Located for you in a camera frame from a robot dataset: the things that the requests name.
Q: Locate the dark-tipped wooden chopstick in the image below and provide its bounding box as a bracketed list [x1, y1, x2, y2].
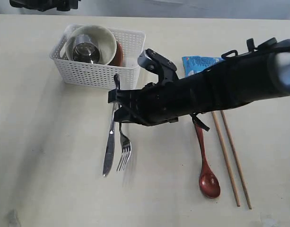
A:
[220, 110, 252, 210]

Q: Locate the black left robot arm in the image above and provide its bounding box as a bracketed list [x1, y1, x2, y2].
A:
[9, 0, 80, 12]

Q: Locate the brown wooden plate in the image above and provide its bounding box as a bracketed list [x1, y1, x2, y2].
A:
[109, 41, 123, 67]

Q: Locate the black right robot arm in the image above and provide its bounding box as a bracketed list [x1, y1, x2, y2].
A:
[108, 38, 290, 131]

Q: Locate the cream ceramic bowl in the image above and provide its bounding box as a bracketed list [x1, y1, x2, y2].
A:
[66, 25, 117, 65]

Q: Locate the dark red wooden spoon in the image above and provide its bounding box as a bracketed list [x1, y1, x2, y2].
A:
[193, 120, 220, 199]

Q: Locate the shiny stainless steel cup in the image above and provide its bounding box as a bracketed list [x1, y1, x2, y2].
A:
[72, 34, 100, 64]

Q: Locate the blue snack packet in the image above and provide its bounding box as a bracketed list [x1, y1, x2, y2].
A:
[182, 56, 223, 77]

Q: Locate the white perforated plastic basket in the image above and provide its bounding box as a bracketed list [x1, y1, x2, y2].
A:
[50, 24, 146, 90]

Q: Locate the steel cutlery handle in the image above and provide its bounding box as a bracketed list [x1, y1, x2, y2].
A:
[113, 73, 132, 172]
[103, 102, 118, 177]

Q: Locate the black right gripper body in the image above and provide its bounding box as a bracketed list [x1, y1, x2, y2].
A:
[125, 70, 194, 126]

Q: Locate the light wooden chopstick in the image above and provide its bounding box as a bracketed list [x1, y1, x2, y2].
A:
[211, 112, 240, 207]

